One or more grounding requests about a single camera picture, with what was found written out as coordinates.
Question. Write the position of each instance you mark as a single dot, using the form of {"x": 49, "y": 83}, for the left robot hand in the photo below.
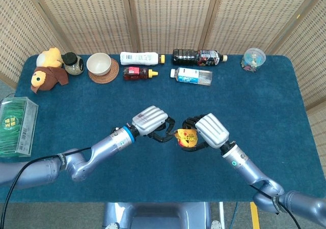
{"x": 150, "y": 119}

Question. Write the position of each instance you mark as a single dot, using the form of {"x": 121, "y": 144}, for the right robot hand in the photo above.
{"x": 212, "y": 129}

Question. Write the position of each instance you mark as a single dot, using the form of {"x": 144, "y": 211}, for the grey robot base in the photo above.
{"x": 158, "y": 216}

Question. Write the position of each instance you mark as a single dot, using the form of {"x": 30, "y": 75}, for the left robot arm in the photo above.
{"x": 107, "y": 147}

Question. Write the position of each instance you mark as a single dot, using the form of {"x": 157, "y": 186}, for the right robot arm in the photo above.
{"x": 244, "y": 165}

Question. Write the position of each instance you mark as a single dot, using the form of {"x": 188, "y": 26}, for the blue table cloth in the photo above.
{"x": 152, "y": 91}

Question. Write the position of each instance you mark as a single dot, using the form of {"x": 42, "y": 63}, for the bear-shaped honey bottle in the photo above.
{"x": 135, "y": 73}

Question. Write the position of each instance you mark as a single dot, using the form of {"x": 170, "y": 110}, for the clear water bottle blue label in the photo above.
{"x": 191, "y": 75}

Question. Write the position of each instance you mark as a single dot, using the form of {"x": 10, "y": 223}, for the woven round coaster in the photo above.
{"x": 113, "y": 73}

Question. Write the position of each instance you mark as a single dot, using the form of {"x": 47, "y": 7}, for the white bottle with yellow cap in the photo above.
{"x": 138, "y": 58}

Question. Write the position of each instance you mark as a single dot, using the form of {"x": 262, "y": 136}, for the dark drink bottle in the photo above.
{"x": 186, "y": 57}

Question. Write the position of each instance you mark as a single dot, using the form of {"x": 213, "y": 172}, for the white bowl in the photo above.
{"x": 98, "y": 63}

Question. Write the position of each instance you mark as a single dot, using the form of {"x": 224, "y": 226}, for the clear jar of binder clips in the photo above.
{"x": 253, "y": 59}

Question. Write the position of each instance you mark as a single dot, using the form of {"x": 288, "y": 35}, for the glass jar with black lid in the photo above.
{"x": 74, "y": 66}

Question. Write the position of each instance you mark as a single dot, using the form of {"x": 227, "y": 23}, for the wicker folding screen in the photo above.
{"x": 173, "y": 15}

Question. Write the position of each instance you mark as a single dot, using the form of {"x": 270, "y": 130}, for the yellow and brown plush toy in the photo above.
{"x": 49, "y": 79}

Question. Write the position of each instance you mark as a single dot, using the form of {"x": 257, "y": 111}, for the clear box of green packets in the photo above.
{"x": 15, "y": 127}

